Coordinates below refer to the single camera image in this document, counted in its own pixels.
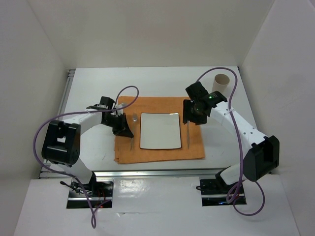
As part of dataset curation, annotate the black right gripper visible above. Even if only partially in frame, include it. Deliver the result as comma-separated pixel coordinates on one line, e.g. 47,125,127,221
183,99,207,125

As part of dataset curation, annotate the orange cloth placemat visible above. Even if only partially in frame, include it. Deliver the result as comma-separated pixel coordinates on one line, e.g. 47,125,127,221
114,97,205,164

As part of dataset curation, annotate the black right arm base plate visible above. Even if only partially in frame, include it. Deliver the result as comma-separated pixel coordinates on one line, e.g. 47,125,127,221
196,179,232,207

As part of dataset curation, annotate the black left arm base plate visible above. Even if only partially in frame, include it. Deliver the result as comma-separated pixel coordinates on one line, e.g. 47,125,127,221
66,180,114,209

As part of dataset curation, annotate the beige paper cup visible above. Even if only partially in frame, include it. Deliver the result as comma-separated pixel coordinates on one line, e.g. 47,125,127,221
212,74,230,93

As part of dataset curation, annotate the white square plate black rim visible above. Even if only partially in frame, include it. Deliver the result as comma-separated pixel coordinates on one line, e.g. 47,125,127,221
140,113,182,150

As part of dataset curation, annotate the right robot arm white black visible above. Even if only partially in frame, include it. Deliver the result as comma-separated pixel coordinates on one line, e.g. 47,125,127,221
183,82,280,193

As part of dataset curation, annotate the silver knife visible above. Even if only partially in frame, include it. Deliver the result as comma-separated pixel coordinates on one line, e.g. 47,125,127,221
187,121,190,149

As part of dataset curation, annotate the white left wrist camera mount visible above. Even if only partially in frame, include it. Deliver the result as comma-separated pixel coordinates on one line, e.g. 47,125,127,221
115,103,126,116

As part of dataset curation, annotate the silver spoon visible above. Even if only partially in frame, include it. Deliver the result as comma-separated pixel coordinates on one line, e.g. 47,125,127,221
130,113,138,150

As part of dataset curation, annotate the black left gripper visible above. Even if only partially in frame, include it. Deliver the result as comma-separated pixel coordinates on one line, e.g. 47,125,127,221
102,113,133,138

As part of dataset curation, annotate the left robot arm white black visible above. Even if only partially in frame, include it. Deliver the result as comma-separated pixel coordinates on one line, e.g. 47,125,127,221
41,96,134,196

